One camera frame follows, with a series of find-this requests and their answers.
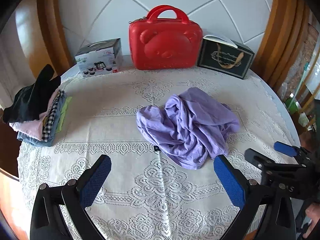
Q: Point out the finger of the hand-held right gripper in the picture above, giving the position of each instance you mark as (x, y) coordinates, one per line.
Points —
(285, 148)
(253, 155)

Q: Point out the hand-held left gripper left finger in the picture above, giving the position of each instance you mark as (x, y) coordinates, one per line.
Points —
(96, 180)

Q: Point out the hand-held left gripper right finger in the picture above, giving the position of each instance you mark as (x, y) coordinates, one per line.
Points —
(230, 182)

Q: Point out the purple garment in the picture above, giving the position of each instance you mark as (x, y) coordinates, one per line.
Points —
(190, 120)

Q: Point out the person's right hand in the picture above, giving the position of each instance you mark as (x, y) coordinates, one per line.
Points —
(313, 213)

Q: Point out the green bottle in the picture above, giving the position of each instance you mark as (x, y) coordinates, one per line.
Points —
(293, 105)

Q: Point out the white lace tablecloth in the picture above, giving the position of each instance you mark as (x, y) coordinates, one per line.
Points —
(150, 180)

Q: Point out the black-white checked folded garment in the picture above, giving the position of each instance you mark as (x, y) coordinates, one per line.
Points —
(48, 127)

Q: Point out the blue folded garment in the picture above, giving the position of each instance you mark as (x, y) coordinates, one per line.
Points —
(32, 141)

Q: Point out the green folded garment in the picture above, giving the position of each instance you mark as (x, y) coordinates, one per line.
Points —
(63, 112)

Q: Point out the pink folded garment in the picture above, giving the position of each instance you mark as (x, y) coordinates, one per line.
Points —
(27, 128)

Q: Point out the dark green gift box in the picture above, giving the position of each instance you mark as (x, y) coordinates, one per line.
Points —
(225, 60)

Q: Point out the black garment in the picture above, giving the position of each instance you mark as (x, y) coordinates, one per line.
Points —
(32, 100)

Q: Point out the white tea set box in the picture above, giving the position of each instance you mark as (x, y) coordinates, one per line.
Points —
(100, 60)

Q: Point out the red bear-face suitcase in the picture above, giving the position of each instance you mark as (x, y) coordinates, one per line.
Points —
(165, 47)

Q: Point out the pale curtain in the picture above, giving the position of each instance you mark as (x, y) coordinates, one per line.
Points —
(15, 55)

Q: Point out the wooden door frame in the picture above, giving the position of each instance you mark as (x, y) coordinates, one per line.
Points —
(280, 30)
(50, 30)

